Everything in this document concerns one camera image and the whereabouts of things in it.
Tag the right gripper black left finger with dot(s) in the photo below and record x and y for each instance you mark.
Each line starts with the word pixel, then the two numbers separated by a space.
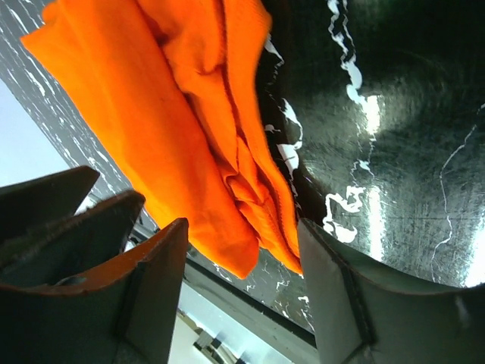
pixel 126 305

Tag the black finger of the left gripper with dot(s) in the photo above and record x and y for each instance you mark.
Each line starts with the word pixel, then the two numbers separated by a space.
pixel 49 198
pixel 49 253

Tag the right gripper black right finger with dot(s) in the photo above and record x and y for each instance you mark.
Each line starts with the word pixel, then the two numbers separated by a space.
pixel 367 312

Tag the orange t shirt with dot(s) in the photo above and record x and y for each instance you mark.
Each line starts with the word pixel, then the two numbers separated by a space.
pixel 168 87

